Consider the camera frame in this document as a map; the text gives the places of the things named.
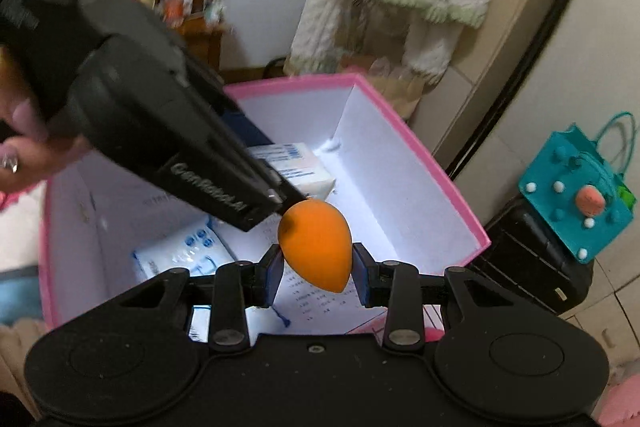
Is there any pink cardboard box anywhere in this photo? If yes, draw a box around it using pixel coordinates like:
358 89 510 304
40 74 493 338

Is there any white and blue tissue packet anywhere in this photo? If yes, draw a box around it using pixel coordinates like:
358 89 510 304
132 216 238 283

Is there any printed paper sheet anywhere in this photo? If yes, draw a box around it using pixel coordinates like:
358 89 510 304
260 267 396 335

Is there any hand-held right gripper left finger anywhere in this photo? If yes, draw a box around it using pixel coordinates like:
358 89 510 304
117 244 286 355

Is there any brown paper bag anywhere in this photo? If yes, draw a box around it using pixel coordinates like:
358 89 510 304
362 56 427 124

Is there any pink fluffy cloth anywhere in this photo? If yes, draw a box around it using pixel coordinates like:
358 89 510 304
592 369 640 427

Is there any person's left hand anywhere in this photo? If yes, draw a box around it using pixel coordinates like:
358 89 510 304
0 47 93 208

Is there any white carton with blue print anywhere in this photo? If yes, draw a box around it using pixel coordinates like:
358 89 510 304
247 141 337 200

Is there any teal felt handbag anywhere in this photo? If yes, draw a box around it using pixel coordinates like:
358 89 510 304
517 111 640 266

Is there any black suitcase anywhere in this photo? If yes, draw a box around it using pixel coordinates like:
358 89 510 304
469 196 596 319

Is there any black vertical rail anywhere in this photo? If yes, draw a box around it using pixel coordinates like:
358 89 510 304
444 0 608 180

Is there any orange makeup sponge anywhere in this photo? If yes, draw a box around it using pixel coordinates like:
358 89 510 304
277 199 354 295

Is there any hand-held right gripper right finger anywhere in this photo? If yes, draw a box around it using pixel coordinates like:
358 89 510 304
351 243 516 353

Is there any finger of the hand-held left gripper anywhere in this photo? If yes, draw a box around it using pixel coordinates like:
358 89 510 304
232 104 307 208

